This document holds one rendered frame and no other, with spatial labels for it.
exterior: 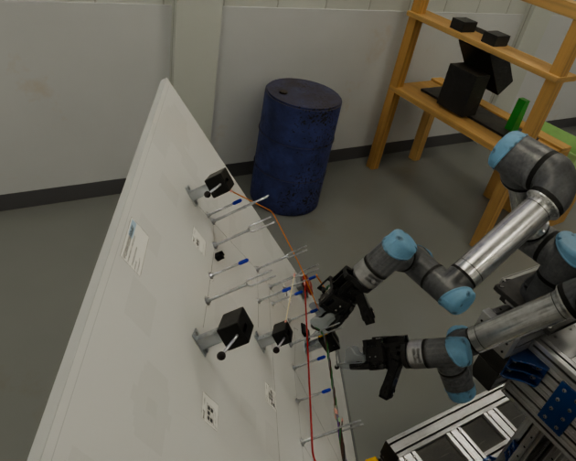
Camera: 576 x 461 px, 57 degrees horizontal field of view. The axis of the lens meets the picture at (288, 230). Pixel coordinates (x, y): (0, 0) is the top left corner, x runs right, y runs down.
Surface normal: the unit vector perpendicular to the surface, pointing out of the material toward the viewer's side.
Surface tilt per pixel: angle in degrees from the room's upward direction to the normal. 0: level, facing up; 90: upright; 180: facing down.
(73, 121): 90
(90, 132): 90
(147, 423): 54
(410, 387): 0
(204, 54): 90
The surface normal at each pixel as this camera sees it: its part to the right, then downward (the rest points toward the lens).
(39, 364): 0.17, -0.80
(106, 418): 0.89, -0.39
